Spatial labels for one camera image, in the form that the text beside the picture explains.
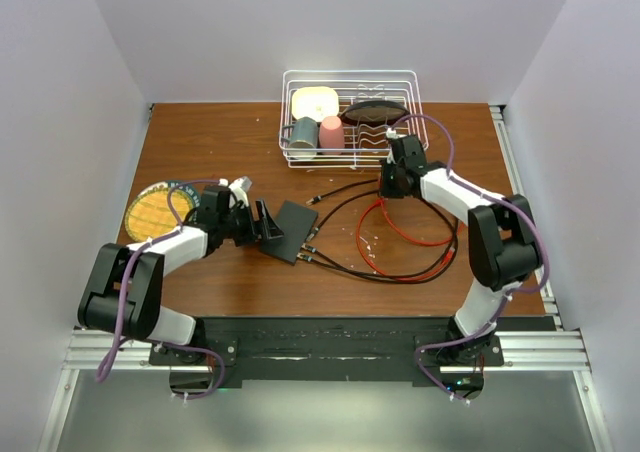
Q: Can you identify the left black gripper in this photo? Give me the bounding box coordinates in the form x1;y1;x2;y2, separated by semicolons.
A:
219;198;283;247

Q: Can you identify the black network switch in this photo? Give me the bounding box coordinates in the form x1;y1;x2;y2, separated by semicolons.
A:
259;200;318;265

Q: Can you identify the red ethernet cable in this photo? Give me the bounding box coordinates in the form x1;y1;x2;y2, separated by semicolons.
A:
355;196;461;279

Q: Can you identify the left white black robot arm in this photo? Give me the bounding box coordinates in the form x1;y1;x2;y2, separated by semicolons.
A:
77;177;284;364

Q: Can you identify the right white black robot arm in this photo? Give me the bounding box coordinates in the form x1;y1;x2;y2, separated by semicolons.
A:
380;129;548;365

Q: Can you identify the dark brown oval bowl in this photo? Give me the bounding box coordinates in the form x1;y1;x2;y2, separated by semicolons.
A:
339;100;410;127

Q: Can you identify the pink cup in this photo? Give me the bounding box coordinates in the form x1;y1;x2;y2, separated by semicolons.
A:
318;116;345;155

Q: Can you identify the grey mug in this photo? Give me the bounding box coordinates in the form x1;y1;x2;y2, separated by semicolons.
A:
281;117;319;149

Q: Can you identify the cream square plate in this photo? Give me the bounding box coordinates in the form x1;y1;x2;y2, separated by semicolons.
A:
291;86;339;122

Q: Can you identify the round yellow green coaster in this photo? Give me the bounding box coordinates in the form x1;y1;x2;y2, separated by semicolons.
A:
124;180;201;242

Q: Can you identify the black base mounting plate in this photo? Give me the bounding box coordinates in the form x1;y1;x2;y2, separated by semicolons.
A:
148;315;561;398

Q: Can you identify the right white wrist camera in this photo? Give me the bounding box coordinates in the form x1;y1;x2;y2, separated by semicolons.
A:
385;127;405;141

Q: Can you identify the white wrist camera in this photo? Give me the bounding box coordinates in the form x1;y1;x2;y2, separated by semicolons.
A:
385;127;405;141
218;176;252;207

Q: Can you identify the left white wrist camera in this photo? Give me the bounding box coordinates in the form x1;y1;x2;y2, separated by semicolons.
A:
218;176;252;207

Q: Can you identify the white wire dish rack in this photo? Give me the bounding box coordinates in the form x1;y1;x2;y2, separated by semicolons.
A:
278;69;428;170

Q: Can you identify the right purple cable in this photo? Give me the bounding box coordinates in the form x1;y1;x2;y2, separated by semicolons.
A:
389;113;551;406

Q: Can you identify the purple cable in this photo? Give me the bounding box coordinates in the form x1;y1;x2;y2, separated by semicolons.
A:
94;177;229;401
389;113;551;406

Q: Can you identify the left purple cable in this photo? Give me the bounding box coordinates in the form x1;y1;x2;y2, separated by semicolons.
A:
94;177;229;401

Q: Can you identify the aluminium frame rail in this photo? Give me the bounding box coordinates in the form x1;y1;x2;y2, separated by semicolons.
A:
37;104;614;452

